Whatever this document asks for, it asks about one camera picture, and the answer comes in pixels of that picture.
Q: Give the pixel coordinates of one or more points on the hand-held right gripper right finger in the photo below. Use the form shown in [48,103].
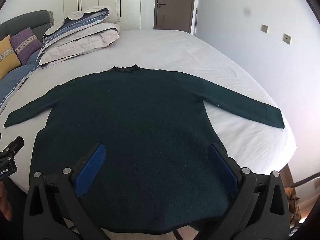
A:
[223,167]

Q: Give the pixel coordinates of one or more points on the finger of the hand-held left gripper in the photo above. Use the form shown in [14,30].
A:
[13,147]

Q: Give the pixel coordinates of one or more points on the grey padded headboard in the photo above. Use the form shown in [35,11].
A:
[27,21]

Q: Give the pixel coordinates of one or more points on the yellow patterned cushion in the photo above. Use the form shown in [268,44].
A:
[7,57]

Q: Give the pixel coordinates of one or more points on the bed with white sheet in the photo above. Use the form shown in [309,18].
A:
[175,50]

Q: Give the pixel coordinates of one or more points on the brown wooden door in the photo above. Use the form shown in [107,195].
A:
[175,5]

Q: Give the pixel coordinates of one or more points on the folded beige and blue duvet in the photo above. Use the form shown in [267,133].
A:
[82,32]

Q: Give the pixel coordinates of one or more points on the beige wall socket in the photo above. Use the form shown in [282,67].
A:
[287,39]
[265,28]

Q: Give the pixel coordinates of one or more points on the purple patterned cushion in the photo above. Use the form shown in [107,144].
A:
[25,45]

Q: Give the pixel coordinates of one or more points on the blue pillow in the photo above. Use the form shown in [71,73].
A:
[15,80]

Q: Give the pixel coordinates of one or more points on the dark green sweater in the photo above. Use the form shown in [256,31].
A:
[137,117]

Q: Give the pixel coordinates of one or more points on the person's left hand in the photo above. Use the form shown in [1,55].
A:
[4,202]

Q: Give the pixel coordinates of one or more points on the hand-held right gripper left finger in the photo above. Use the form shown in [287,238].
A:
[91,170]

